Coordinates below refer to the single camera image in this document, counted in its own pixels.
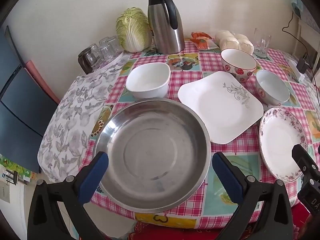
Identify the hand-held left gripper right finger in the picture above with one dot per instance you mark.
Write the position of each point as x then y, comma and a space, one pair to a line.
227, 178

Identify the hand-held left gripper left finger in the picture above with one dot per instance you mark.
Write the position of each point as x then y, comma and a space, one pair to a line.
93, 177

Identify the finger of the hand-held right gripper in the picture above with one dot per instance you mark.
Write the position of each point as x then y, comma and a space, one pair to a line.
302, 156

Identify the round pink floral plate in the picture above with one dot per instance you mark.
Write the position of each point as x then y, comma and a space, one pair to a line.
277, 145

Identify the stainless steel basin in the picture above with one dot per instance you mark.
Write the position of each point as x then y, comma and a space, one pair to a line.
150, 155

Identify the white square floral plate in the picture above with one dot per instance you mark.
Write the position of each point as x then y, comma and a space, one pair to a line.
215, 110

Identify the small strawberry print bowl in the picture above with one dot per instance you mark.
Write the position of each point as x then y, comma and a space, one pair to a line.
271, 85

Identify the grey floral cloth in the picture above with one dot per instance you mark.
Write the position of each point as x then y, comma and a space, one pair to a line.
72, 120

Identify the red patterned cloth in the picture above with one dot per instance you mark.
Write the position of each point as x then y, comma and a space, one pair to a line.
175, 233

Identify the colourful printed carton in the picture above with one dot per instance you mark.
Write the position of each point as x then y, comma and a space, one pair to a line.
15, 170

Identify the white power strip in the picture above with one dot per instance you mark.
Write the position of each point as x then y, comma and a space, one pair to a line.
295, 71

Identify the black charger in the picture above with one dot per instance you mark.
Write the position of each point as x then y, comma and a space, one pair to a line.
303, 65

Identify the dark blue cabinet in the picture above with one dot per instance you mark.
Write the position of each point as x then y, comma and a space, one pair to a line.
17, 105

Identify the pink board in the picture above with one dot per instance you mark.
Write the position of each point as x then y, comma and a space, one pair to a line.
42, 80

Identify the white square bowl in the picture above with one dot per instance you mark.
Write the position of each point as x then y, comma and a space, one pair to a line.
147, 80

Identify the large strawberry print bowl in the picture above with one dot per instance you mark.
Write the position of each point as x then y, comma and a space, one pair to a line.
237, 60

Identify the glass mug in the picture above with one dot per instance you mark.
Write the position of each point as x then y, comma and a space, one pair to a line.
262, 46

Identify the white tray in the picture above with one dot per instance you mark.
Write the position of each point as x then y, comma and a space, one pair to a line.
112, 61

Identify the pink checkered tablecloth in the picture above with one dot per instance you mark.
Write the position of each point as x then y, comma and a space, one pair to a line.
190, 62

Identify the clear drinking glass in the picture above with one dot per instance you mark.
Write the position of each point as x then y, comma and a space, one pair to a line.
116, 50
106, 53
113, 41
103, 43

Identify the white chair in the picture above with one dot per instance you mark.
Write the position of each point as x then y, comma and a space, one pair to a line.
308, 27

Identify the bag of steamed buns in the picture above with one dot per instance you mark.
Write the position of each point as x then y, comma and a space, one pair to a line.
232, 42

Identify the orange snack packet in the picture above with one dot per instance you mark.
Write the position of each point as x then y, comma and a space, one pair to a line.
200, 35
206, 43

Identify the teal cloth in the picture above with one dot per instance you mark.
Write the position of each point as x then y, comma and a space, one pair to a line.
297, 6

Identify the napa cabbage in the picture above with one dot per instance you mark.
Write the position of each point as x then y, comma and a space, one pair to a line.
132, 30

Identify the stainless steel carafe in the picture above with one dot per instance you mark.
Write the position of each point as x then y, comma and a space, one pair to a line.
162, 30

